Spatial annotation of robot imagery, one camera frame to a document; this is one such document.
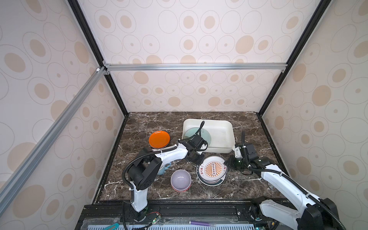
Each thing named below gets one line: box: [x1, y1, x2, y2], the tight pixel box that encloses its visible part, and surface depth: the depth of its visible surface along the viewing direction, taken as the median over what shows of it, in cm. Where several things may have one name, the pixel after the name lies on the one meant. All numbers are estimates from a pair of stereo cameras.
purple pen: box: [188, 220, 217, 227], surface depth 72 cm
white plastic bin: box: [181, 118, 236, 154], surface depth 108 cm
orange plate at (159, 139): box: [148, 130, 171, 149], surface depth 104 cm
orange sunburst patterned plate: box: [195, 155, 228, 187], surface depth 85 cm
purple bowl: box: [170, 169, 192, 193], surface depth 82 cm
